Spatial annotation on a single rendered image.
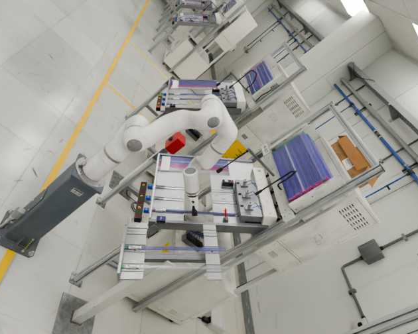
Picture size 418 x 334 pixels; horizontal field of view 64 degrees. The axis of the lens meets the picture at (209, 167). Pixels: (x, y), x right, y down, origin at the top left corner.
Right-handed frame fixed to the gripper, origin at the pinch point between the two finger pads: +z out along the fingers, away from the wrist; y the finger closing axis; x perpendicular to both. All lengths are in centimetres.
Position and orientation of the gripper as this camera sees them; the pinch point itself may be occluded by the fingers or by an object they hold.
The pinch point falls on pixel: (194, 211)
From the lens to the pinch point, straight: 204.3
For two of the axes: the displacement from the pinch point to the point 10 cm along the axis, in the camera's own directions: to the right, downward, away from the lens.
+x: -10.0, 0.6, 0.0
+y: -0.4, -5.9, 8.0
